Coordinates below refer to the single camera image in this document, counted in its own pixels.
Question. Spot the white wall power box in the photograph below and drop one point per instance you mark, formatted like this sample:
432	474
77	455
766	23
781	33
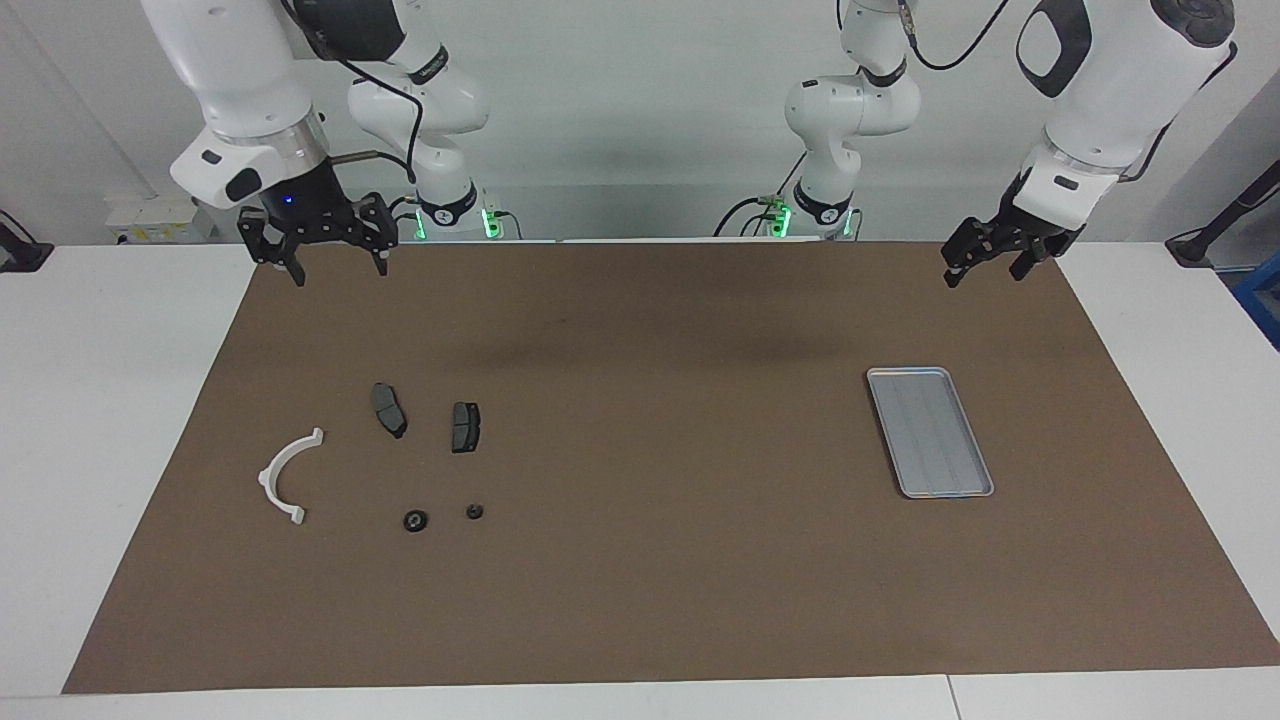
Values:
150	215

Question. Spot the dark grey brake pad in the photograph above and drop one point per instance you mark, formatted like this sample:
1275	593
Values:
388	410
466	427

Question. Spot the black stand mount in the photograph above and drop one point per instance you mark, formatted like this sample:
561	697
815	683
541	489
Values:
1200	240

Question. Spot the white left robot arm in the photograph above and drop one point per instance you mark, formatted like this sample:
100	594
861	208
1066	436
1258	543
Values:
1120	90

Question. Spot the large black bearing gear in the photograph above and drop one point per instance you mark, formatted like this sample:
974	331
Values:
415	521

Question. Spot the blue crate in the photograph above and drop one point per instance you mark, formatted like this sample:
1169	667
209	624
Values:
1262	300

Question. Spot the black table clamp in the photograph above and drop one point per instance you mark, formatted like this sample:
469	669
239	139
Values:
20	250

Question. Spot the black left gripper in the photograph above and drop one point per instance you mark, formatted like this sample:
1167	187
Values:
1035	232

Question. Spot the white curved plastic bracket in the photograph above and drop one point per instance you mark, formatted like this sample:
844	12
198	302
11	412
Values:
272	487

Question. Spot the silver metal tray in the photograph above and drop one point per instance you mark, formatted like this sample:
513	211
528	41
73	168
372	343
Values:
930	435

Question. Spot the brown table mat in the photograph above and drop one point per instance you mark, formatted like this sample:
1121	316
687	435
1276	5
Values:
640	600

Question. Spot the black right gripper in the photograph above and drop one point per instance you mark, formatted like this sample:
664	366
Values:
305	205

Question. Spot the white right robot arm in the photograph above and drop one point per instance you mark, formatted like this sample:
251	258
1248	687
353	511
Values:
240	70

